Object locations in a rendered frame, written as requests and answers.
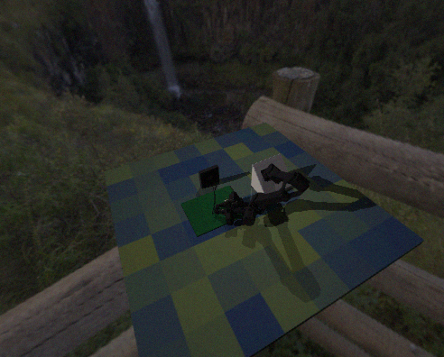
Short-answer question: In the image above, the green circuit board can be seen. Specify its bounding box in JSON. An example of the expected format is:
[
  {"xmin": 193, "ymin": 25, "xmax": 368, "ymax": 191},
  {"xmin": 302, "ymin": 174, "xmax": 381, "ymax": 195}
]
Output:
[{"xmin": 181, "ymin": 186, "xmax": 234, "ymax": 237}]

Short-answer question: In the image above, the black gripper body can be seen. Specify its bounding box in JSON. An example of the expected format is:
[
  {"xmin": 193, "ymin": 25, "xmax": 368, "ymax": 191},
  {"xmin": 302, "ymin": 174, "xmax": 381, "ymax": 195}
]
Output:
[{"xmin": 226, "ymin": 201, "xmax": 245, "ymax": 225}]

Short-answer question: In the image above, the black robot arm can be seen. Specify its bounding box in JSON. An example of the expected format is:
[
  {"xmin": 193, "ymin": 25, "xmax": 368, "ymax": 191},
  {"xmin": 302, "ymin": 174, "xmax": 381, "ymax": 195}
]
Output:
[{"xmin": 228, "ymin": 163, "xmax": 310, "ymax": 226}]

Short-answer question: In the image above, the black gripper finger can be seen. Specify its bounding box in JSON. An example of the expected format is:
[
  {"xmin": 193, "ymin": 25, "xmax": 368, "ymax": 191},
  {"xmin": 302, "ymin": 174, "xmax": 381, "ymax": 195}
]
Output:
[
  {"xmin": 217, "ymin": 208, "xmax": 228, "ymax": 216},
  {"xmin": 219, "ymin": 200, "xmax": 231, "ymax": 208}
]

